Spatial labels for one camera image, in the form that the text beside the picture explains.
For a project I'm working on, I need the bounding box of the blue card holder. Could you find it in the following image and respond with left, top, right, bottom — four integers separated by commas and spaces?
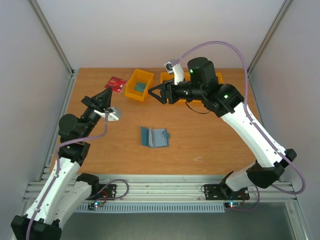
140, 126, 171, 148

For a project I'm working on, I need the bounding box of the right aluminium frame post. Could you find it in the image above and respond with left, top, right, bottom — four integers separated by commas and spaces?
246, 0, 294, 76

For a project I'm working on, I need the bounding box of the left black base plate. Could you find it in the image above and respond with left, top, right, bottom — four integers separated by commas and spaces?
87, 183, 117, 201

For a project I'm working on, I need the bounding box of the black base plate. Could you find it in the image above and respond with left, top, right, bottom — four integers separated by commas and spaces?
200, 184, 250, 201
87, 183, 117, 201

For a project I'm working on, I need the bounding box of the grey slotted cable duct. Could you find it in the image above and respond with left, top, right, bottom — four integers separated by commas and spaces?
75, 202, 225, 214

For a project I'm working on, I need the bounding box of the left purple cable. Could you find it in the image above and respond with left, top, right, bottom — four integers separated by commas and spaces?
24, 112, 110, 240

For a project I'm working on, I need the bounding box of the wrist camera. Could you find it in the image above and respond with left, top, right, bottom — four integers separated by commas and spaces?
164, 59, 185, 85
94, 107, 122, 122

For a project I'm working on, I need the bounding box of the single yellow bin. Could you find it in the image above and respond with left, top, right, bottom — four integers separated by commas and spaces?
124, 69, 154, 102

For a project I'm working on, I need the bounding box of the purple cable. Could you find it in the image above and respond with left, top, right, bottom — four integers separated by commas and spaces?
174, 40, 306, 196
24, 112, 110, 240

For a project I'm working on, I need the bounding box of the yellow bin with blue card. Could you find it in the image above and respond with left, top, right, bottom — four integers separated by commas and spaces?
215, 72, 224, 84

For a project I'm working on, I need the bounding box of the teal credit card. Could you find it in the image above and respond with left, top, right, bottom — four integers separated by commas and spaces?
134, 82, 147, 93

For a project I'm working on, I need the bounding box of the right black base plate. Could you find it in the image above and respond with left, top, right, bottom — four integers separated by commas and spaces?
200, 184, 250, 201

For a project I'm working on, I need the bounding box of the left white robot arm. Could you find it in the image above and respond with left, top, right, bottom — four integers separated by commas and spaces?
10, 88, 119, 240

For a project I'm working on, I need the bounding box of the left aluminium frame post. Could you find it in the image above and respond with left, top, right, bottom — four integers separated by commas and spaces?
28, 0, 74, 76

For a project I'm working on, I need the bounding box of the yellow bin with black card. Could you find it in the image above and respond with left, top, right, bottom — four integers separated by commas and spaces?
160, 72, 175, 84

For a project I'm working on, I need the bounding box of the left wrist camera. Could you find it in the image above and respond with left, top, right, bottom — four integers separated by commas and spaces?
94, 107, 122, 122

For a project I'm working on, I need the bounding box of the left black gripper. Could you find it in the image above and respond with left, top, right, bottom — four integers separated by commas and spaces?
79, 87, 113, 141

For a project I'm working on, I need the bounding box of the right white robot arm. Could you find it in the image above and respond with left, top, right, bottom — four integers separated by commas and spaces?
148, 57, 297, 199

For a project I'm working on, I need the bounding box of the aluminium frame post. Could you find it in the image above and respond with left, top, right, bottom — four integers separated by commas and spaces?
246, 0, 294, 76
28, 0, 74, 76

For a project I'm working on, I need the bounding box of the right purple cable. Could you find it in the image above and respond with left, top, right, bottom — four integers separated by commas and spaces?
174, 40, 306, 196

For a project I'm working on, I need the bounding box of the red credit card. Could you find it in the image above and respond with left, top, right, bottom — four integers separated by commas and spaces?
104, 76, 128, 93

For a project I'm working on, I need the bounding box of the yellow bin with red card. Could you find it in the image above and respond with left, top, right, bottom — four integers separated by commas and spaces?
184, 72, 191, 82

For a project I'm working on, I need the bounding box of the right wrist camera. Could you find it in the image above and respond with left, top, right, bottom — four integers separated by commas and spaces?
164, 59, 185, 85

